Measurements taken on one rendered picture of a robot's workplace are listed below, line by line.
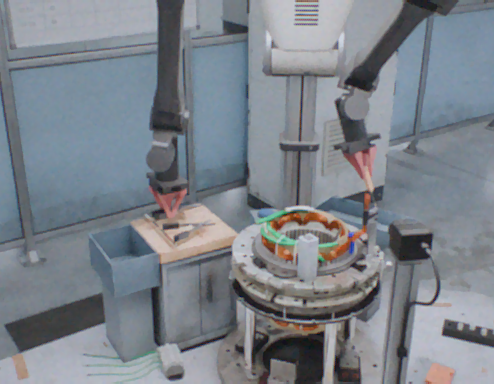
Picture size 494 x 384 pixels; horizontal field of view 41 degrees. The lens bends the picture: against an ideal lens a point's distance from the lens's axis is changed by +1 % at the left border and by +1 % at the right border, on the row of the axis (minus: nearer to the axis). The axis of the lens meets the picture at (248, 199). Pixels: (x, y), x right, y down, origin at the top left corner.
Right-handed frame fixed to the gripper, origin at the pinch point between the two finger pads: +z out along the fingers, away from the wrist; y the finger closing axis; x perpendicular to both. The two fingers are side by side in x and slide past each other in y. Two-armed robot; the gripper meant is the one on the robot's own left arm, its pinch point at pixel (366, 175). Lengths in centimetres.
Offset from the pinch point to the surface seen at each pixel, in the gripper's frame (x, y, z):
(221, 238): 1.6, -38.4, 3.3
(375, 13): 195, 118, -47
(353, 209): 12.0, -0.5, 10.0
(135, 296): 4, -61, 10
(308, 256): -27.3, -28.3, 6.1
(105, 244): 14, -64, -2
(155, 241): 4, -53, -1
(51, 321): 163, -95, 49
